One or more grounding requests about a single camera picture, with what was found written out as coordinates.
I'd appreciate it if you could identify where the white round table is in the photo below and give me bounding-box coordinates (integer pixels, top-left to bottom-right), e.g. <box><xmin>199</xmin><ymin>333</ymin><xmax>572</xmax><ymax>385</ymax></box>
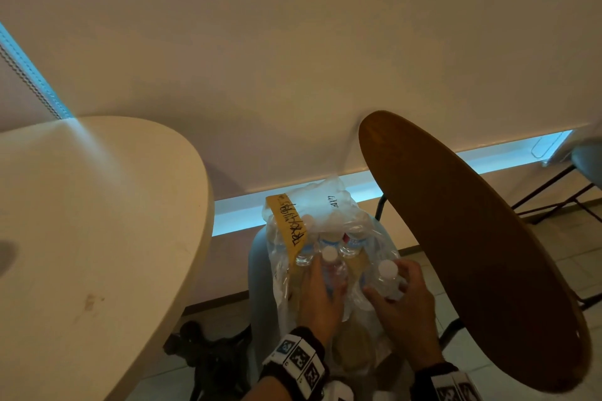
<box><xmin>0</xmin><ymin>116</ymin><xmax>215</xmax><ymax>401</ymax></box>

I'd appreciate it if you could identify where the grey chair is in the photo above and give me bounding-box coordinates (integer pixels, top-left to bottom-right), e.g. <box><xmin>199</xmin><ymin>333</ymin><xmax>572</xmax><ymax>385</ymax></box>
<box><xmin>248</xmin><ymin>215</ymin><xmax>410</xmax><ymax>401</ymax></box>

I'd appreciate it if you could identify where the person's right hand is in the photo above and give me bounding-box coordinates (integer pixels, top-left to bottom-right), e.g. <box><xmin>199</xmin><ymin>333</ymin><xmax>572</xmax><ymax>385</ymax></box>
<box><xmin>362</xmin><ymin>260</ymin><xmax>446</xmax><ymax>372</ymax></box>

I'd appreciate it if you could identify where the person's left forearm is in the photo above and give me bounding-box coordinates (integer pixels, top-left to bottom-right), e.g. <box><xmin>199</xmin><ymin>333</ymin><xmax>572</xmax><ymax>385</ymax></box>
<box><xmin>242</xmin><ymin>375</ymin><xmax>294</xmax><ymax>401</ymax></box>

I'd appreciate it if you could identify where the clear plastic bottle pack wrap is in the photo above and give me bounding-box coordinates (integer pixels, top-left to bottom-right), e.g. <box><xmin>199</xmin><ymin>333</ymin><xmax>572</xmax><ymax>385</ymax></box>
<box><xmin>261</xmin><ymin>175</ymin><xmax>406</xmax><ymax>375</ymax></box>

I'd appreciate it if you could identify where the brown round wooden table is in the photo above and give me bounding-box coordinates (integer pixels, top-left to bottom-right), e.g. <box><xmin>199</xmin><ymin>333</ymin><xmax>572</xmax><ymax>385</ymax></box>
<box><xmin>358</xmin><ymin>110</ymin><xmax>602</xmax><ymax>393</ymax></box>

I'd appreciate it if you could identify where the grey stool with black legs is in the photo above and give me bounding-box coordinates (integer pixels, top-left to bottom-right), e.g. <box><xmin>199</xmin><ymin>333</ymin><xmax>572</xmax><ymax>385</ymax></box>
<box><xmin>512</xmin><ymin>141</ymin><xmax>602</xmax><ymax>226</ymax></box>

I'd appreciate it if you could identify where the black marker wristband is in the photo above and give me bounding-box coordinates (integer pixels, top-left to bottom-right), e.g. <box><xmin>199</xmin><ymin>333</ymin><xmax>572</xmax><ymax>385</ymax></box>
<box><xmin>410</xmin><ymin>362</ymin><xmax>483</xmax><ymax>401</ymax></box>
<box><xmin>260</xmin><ymin>326</ymin><xmax>328</xmax><ymax>400</ymax></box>

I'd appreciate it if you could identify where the person's left hand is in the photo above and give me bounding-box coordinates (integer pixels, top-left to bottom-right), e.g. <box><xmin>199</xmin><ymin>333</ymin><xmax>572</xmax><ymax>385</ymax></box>
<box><xmin>299</xmin><ymin>255</ymin><xmax>349</xmax><ymax>346</ymax></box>

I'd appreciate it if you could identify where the yellow handwritten tape label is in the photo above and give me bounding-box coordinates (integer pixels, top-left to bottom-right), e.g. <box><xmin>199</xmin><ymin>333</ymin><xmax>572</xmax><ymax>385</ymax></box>
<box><xmin>265</xmin><ymin>193</ymin><xmax>309</xmax><ymax>266</ymax></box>

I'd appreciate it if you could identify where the black table base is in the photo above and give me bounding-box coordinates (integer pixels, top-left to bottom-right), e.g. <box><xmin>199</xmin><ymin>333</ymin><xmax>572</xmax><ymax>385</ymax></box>
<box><xmin>163</xmin><ymin>320</ymin><xmax>253</xmax><ymax>401</ymax></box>

